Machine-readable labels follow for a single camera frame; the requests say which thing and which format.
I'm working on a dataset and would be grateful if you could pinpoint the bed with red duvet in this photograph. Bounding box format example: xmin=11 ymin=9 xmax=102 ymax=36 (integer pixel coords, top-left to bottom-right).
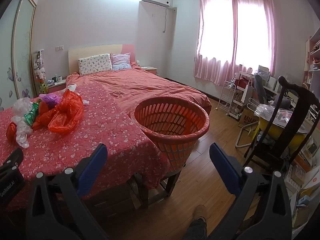
xmin=65 ymin=64 xmax=212 ymax=121

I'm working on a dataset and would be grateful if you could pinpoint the stuffed toys hanging rack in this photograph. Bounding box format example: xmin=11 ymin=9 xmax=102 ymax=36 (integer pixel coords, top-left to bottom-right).
xmin=33 ymin=52 xmax=46 ymax=81

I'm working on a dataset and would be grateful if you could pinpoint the clear bubble wrap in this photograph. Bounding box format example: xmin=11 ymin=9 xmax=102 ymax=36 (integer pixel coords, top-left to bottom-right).
xmin=15 ymin=117 xmax=31 ymax=149

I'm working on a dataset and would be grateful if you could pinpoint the pink curtain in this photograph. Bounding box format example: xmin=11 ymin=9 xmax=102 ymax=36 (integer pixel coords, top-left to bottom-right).
xmin=232 ymin=0 xmax=277 ymax=81
xmin=194 ymin=0 xmax=238 ymax=86

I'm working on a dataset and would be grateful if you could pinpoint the white trolley shelf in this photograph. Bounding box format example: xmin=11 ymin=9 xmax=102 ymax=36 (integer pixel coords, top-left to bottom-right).
xmin=231 ymin=71 xmax=258 ymax=119

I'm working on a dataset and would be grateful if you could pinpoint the person's leg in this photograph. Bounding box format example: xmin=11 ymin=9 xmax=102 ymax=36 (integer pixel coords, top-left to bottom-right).
xmin=186 ymin=217 xmax=207 ymax=240

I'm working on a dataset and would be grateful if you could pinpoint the dark wooden stool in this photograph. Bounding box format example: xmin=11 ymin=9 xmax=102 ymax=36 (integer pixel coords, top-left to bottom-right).
xmin=133 ymin=164 xmax=187 ymax=209

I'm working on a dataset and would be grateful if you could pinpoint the purple plastic bag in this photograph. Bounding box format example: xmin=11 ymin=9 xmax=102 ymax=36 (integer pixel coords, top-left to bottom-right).
xmin=40 ymin=93 xmax=61 ymax=109

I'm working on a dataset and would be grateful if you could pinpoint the cardboard box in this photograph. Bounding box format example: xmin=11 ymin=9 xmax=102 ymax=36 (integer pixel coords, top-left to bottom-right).
xmin=239 ymin=107 xmax=260 ymax=131

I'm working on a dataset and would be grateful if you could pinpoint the grey office chair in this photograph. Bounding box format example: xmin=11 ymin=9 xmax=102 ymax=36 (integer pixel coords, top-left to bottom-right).
xmin=253 ymin=73 xmax=278 ymax=101

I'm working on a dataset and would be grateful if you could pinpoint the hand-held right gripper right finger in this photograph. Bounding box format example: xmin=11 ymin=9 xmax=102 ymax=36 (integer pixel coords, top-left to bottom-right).
xmin=209 ymin=142 xmax=293 ymax=240

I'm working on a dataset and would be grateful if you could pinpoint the small orange plastic bag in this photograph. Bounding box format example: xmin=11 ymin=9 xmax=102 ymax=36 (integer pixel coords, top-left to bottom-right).
xmin=6 ymin=121 xmax=18 ymax=144

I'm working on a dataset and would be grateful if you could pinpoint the clear plastic bag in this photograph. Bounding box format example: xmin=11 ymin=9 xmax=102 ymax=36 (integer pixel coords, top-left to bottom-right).
xmin=12 ymin=97 xmax=33 ymax=117

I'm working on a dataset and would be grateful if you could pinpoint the dark wooden chair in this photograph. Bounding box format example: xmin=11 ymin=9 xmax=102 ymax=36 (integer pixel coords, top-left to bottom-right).
xmin=244 ymin=76 xmax=318 ymax=178

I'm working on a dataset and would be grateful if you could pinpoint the white air conditioner pipe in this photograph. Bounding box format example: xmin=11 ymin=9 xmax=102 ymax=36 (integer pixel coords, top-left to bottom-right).
xmin=162 ymin=7 xmax=177 ymax=33

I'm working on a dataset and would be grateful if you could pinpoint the bookshelf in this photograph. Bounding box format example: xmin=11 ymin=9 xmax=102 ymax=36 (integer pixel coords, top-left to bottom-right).
xmin=302 ymin=26 xmax=320 ymax=91

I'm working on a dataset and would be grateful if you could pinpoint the red floral tablecloth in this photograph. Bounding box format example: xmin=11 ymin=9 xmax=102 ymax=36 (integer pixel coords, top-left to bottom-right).
xmin=0 ymin=82 xmax=171 ymax=207

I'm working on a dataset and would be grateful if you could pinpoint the floral white pillow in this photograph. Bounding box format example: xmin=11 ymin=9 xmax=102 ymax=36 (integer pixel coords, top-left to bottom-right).
xmin=78 ymin=53 xmax=113 ymax=77

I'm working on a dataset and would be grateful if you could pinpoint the striped pink pillow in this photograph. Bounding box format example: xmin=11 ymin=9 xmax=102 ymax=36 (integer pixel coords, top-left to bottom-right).
xmin=110 ymin=52 xmax=132 ymax=71

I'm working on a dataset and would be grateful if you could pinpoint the white metal frame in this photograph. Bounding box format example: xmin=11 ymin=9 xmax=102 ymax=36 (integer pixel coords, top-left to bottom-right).
xmin=234 ymin=97 xmax=261 ymax=149

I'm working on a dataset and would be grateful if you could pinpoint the orange plastic laundry basket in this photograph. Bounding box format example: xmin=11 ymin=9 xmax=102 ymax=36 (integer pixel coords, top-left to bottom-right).
xmin=134 ymin=96 xmax=210 ymax=173

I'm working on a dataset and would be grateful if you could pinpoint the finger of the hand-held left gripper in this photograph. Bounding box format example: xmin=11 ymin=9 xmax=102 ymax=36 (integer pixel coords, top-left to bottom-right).
xmin=0 ymin=147 xmax=24 ymax=174

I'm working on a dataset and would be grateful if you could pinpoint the brown shoe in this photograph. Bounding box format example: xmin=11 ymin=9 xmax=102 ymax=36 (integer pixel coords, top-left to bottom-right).
xmin=194 ymin=204 xmax=208 ymax=222

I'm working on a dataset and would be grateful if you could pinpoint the pile of cartons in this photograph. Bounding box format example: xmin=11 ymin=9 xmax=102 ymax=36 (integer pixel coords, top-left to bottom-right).
xmin=282 ymin=134 xmax=320 ymax=232

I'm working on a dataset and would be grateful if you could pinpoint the beige and pink headboard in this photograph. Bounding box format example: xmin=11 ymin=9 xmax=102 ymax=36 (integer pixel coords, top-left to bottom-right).
xmin=68 ymin=44 xmax=135 ymax=74

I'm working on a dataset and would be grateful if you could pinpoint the red plastic bag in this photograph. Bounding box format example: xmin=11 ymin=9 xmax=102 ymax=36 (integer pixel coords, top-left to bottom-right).
xmin=32 ymin=89 xmax=84 ymax=134

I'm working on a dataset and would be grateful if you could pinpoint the green foil wrapper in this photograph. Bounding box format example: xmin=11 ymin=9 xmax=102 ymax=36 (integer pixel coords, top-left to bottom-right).
xmin=24 ymin=103 xmax=40 ymax=126

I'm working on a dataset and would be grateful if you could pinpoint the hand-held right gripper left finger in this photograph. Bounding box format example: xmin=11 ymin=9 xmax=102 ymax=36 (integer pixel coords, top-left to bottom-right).
xmin=25 ymin=144 xmax=108 ymax=240

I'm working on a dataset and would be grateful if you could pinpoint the yellow round table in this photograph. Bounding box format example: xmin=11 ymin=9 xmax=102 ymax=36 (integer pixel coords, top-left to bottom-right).
xmin=254 ymin=104 xmax=313 ymax=151

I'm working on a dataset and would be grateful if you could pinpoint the sliding door wardrobe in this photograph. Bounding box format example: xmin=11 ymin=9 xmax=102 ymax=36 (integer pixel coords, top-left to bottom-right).
xmin=0 ymin=0 xmax=37 ymax=111

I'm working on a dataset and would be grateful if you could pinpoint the pink nightstand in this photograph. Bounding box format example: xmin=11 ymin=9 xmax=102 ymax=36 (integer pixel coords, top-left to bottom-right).
xmin=47 ymin=79 xmax=67 ymax=94
xmin=140 ymin=66 xmax=158 ymax=77

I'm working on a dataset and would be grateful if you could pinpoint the white wire rack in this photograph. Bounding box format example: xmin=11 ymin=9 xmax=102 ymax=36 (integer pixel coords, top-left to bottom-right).
xmin=218 ymin=80 xmax=237 ymax=114

